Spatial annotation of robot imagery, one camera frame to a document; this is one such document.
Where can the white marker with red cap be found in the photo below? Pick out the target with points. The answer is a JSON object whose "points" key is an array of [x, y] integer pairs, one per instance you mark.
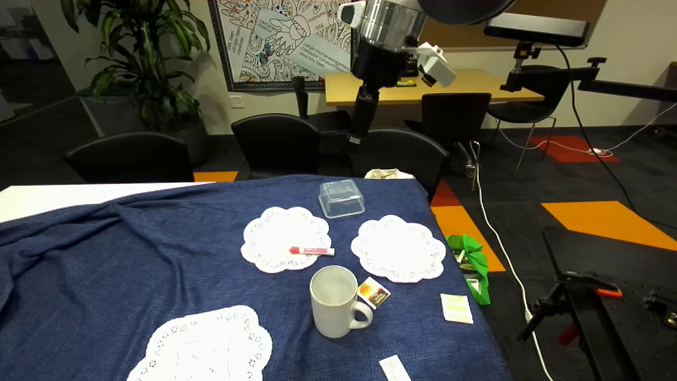
{"points": [[313, 250]]}

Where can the white printed sugar sachet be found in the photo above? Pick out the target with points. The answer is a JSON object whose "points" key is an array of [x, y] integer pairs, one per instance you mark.
{"points": [[394, 369]]}

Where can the black office chair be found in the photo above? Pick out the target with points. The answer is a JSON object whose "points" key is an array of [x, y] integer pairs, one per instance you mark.
{"points": [[402, 156], [275, 145], [456, 117], [130, 160]]}

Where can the light wooden desk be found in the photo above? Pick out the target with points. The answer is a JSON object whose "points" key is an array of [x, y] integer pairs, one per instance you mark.
{"points": [[467, 82]]}

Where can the framed whiteboard with drawings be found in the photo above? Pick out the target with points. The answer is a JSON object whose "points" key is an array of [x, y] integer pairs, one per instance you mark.
{"points": [[297, 34]]}

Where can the yellow item on desk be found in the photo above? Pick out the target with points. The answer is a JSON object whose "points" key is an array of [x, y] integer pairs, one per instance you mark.
{"points": [[407, 83]]}

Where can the green plastic bag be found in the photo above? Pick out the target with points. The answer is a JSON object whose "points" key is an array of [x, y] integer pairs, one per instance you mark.
{"points": [[474, 263]]}

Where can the black stand board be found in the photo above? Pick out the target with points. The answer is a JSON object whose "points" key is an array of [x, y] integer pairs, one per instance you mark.
{"points": [[620, 347]]}

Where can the white item at table edge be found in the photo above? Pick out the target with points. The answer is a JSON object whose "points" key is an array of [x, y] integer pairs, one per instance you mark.
{"points": [[388, 174]]}

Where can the white flange side module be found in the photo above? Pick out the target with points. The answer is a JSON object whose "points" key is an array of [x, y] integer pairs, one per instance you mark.
{"points": [[350, 14]]}

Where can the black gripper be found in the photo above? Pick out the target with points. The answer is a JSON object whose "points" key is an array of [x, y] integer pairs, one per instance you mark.
{"points": [[377, 66]]}

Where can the white ceramic mug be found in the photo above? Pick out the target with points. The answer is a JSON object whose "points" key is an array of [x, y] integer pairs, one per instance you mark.
{"points": [[329, 319]]}

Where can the orange tea bag packet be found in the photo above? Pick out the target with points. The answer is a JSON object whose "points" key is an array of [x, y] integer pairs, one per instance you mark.
{"points": [[376, 293]]}

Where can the black stereo camera bar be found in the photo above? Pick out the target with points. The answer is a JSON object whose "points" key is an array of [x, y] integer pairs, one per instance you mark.
{"points": [[535, 27]]}

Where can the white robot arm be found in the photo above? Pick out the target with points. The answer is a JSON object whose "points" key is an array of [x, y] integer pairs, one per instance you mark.
{"points": [[394, 23]]}

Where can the white paper doily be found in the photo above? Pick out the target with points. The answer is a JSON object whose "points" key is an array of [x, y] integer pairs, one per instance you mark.
{"points": [[275, 233], [204, 347], [398, 249]]}

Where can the clear plastic container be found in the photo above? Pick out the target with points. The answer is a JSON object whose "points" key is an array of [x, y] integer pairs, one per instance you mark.
{"points": [[342, 199]]}

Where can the small black device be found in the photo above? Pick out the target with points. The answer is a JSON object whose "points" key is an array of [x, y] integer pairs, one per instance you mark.
{"points": [[663, 307]]}

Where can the green potted plant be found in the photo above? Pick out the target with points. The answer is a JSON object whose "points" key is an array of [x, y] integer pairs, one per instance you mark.
{"points": [[151, 44]]}

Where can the blue denim table cloth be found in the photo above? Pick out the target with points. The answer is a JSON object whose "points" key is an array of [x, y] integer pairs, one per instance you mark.
{"points": [[140, 267]]}

